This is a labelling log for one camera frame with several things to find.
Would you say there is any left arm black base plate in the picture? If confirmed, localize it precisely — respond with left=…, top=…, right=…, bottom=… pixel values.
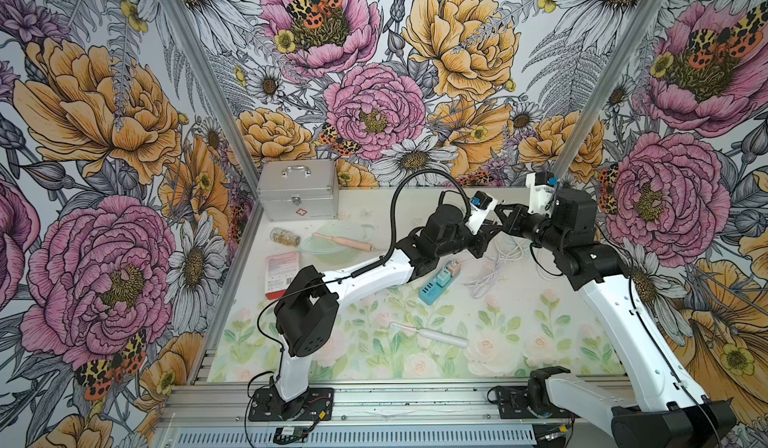
left=246, top=387, right=335, bottom=422

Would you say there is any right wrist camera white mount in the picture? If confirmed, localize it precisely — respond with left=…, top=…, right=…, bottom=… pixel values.
left=525, top=171, right=558, bottom=216

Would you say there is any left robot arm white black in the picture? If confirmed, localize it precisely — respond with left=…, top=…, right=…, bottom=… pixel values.
left=249, top=170, right=498, bottom=420

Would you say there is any pink usb charger block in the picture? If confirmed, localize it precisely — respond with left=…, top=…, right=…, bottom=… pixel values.
left=446, top=260, right=461, bottom=278

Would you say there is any silver metal first-aid case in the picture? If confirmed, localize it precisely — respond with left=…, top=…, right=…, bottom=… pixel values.
left=257, top=160, right=339, bottom=222

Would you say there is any small circuit board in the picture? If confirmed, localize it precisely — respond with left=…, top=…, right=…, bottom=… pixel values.
left=272, top=426, right=305, bottom=445

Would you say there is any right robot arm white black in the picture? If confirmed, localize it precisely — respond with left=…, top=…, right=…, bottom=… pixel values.
left=495, top=188, right=736, bottom=447

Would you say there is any aluminium front rail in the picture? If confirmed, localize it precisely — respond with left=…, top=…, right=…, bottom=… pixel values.
left=158, top=378, right=526, bottom=428

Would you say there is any small clear jar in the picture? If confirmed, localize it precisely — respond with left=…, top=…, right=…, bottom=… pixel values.
left=270, top=228, right=301, bottom=248

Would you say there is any pink electric toothbrush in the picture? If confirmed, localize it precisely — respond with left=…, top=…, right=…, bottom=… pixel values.
left=313, top=233, right=374, bottom=252

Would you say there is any lilac usb cable bundle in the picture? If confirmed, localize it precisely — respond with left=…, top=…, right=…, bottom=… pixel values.
left=463, top=234, right=529, bottom=300

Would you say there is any teal plug adapter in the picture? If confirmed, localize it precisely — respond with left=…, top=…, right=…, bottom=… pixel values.
left=434, top=269, right=453, bottom=287

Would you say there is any teal power strip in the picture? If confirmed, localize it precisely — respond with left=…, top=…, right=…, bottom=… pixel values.
left=418, top=268, right=458, bottom=306

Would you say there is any pink product packet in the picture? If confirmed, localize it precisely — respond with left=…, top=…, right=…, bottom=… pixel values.
left=264, top=252, right=301, bottom=301

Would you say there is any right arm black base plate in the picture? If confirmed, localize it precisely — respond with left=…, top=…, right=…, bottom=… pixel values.
left=486, top=385, right=576, bottom=420

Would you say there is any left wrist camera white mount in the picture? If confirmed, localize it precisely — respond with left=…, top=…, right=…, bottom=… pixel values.
left=465, top=191, right=498, bottom=235

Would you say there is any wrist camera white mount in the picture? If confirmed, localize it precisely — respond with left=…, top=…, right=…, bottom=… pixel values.
left=465, top=191, right=498, bottom=235
left=525, top=171, right=558, bottom=216

